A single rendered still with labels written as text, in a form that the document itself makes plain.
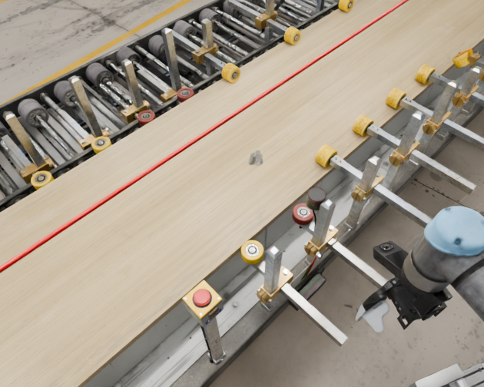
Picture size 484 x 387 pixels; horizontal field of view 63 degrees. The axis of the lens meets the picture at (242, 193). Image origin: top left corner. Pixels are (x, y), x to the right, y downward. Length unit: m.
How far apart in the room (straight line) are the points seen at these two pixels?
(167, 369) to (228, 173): 0.77
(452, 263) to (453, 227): 0.05
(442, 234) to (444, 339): 1.86
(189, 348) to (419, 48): 1.87
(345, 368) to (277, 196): 1.06
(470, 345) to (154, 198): 1.79
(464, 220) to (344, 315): 1.75
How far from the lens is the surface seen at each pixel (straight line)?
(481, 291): 0.62
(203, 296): 0.98
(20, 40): 4.62
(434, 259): 0.64
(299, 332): 2.25
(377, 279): 1.46
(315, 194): 1.28
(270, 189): 1.55
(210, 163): 1.64
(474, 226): 0.62
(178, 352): 1.58
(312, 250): 1.45
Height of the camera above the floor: 2.13
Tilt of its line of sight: 53 degrees down
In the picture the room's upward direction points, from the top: 2 degrees counter-clockwise
